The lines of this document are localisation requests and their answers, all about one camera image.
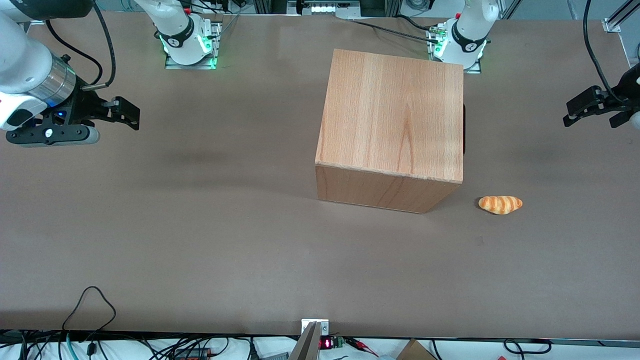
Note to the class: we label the brown cardboard piece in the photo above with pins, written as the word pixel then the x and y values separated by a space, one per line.
pixel 415 351

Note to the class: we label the aluminium profile frame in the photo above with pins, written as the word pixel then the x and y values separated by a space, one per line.
pixel 617 17

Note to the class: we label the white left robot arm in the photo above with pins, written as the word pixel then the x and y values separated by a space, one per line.
pixel 470 30

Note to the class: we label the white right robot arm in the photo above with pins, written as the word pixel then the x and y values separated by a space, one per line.
pixel 25 55

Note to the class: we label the red digit display module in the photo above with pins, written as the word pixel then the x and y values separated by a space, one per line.
pixel 327 343

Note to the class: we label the red clip leads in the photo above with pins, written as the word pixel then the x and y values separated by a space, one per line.
pixel 361 345

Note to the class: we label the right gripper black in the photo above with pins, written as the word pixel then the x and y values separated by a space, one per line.
pixel 83 109

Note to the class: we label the wooden drawer cabinet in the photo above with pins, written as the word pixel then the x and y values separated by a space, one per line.
pixel 390 115

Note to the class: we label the camera mount post with bracket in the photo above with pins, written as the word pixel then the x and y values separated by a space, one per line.
pixel 309 345

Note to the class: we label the right wrist grey camera box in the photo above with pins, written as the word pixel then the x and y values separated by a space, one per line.
pixel 55 136

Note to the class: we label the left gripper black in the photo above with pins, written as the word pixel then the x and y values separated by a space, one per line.
pixel 621 93

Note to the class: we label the striped orange bread roll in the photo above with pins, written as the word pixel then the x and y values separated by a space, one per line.
pixel 500 204

